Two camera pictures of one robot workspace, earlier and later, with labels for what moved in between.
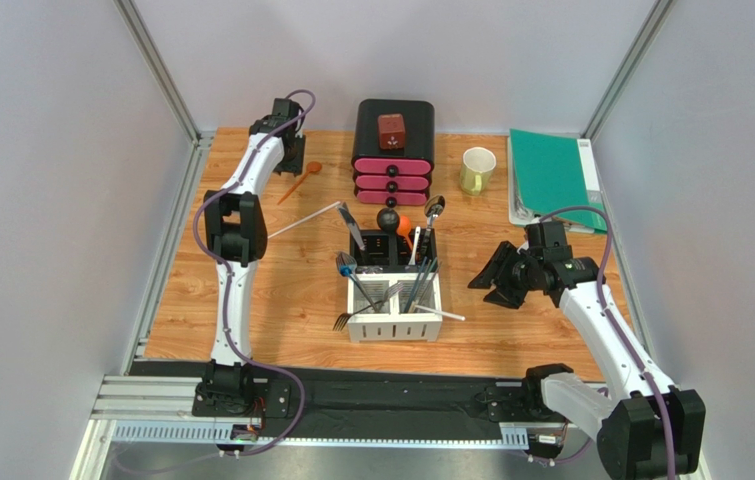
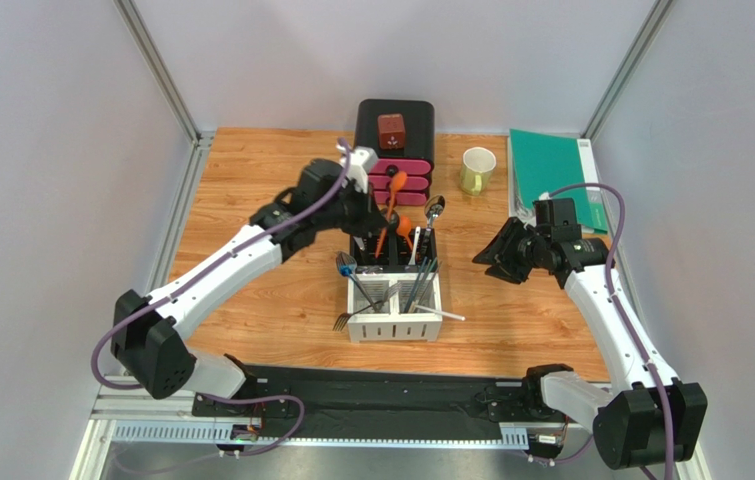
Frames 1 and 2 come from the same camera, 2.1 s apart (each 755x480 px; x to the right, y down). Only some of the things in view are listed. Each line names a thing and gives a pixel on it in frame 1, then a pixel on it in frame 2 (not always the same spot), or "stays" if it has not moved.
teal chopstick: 423,284 stays
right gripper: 506,280 -> 519,250
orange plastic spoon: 404,228 stays
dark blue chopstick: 408,306 stays
